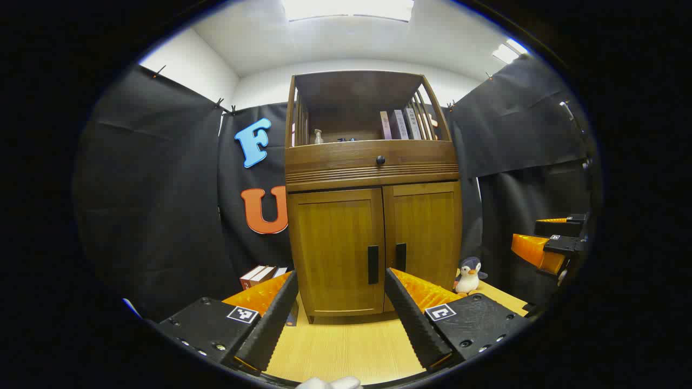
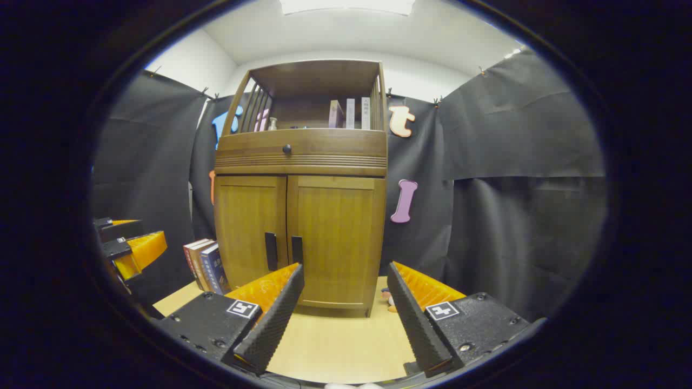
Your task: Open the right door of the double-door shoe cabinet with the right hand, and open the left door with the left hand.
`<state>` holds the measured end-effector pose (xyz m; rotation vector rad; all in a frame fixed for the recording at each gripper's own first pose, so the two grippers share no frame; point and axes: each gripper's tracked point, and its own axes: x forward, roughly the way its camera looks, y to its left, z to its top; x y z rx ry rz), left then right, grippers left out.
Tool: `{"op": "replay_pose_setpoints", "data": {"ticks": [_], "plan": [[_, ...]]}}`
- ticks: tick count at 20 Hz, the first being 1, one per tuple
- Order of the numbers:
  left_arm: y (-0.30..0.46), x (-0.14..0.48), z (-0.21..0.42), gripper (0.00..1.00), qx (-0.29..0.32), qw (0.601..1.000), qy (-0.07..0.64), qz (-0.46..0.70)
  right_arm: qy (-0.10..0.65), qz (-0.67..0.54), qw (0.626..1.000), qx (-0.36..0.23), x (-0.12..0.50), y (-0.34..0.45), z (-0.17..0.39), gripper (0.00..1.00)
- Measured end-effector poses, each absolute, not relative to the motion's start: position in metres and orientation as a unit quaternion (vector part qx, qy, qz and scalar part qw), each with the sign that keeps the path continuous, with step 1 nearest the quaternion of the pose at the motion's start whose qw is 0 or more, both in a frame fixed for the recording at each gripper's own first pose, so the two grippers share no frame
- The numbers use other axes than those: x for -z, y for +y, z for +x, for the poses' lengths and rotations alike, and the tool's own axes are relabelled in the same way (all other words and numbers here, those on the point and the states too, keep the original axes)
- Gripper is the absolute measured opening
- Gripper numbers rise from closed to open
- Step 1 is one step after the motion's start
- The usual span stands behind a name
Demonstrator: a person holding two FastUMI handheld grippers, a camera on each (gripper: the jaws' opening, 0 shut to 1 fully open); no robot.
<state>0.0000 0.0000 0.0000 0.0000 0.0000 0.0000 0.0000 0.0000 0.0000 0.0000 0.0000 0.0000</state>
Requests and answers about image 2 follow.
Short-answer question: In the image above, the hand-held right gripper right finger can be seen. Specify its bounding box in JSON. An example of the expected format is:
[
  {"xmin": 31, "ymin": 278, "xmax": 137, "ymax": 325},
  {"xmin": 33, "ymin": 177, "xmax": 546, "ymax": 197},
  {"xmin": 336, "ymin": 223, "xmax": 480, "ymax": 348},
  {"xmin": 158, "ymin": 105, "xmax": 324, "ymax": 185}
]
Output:
[{"xmin": 387, "ymin": 261, "xmax": 533, "ymax": 379}]

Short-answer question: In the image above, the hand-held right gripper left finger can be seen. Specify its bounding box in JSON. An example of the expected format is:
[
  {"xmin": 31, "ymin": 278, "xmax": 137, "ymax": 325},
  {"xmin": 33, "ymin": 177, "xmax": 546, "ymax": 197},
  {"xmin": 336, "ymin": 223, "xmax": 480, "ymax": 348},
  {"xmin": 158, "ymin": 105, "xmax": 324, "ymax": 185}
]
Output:
[{"xmin": 157, "ymin": 263, "xmax": 305, "ymax": 376}]

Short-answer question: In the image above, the wooden cabinet door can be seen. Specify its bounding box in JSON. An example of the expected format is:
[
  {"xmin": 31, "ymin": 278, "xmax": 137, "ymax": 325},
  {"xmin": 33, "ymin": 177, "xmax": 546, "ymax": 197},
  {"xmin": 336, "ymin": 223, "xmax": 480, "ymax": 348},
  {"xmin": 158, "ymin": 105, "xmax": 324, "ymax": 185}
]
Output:
[
  {"xmin": 287, "ymin": 175, "xmax": 387, "ymax": 310},
  {"xmin": 215, "ymin": 175, "xmax": 288, "ymax": 295}
]

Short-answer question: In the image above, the wooden double-door shoe cabinet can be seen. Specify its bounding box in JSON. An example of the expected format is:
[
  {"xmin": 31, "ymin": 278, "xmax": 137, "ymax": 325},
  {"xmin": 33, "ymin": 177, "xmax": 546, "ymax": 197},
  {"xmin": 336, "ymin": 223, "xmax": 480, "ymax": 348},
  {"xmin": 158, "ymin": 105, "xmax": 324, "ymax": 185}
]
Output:
[{"xmin": 214, "ymin": 59, "xmax": 389, "ymax": 318}]

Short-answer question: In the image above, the red standing book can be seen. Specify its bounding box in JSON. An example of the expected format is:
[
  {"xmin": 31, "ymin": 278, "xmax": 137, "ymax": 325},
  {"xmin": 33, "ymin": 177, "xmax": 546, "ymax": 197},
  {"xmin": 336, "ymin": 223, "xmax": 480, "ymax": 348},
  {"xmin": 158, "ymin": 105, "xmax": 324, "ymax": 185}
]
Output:
[{"xmin": 183, "ymin": 238, "xmax": 209, "ymax": 290}]

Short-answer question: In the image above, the brown standing book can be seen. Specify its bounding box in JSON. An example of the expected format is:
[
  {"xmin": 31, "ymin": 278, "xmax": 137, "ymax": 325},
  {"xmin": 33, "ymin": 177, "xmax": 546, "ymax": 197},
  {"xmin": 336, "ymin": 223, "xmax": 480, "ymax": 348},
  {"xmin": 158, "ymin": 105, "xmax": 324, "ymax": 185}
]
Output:
[{"xmin": 189, "ymin": 240, "xmax": 217, "ymax": 292}]

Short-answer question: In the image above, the blue standing book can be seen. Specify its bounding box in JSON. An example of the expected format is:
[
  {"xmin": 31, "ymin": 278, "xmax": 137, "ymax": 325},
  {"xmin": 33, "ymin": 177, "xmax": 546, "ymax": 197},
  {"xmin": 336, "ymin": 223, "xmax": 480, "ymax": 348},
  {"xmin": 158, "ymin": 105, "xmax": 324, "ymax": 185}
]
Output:
[{"xmin": 200, "ymin": 243, "xmax": 230, "ymax": 295}]

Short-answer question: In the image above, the wooden drawer with black knob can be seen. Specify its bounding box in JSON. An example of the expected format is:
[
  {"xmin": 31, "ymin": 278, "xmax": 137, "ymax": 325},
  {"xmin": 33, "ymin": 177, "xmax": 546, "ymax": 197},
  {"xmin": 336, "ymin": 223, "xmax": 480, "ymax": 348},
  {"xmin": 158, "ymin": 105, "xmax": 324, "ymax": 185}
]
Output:
[{"xmin": 216, "ymin": 130, "xmax": 388, "ymax": 175}]

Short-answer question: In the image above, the black backdrop cloth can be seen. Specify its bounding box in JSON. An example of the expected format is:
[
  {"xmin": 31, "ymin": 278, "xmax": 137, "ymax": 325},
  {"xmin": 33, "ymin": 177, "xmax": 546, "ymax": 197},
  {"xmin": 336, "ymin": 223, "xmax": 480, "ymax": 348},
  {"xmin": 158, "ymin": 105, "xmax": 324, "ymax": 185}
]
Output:
[{"xmin": 92, "ymin": 50, "xmax": 606, "ymax": 322}]

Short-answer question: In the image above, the large ceiling light panel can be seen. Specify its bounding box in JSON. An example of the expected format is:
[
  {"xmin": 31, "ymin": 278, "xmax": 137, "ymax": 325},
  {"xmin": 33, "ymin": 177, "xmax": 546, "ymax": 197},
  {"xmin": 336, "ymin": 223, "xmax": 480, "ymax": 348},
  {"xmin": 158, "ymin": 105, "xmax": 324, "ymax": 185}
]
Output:
[{"xmin": 280, "ymin": 0, "xmax": 416, "ymax": 16}]

